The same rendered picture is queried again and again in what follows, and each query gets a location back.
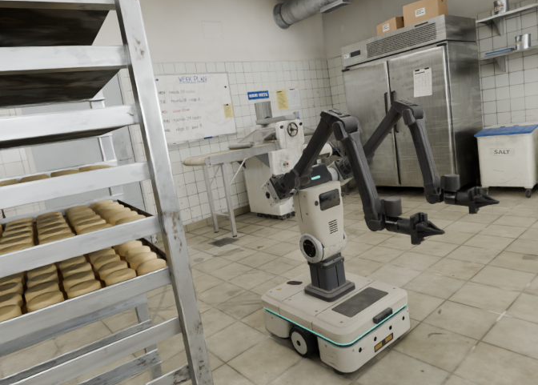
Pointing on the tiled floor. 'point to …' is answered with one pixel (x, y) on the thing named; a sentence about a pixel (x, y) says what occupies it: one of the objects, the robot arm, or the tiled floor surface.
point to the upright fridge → (401, 146)
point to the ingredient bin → (508, 155)
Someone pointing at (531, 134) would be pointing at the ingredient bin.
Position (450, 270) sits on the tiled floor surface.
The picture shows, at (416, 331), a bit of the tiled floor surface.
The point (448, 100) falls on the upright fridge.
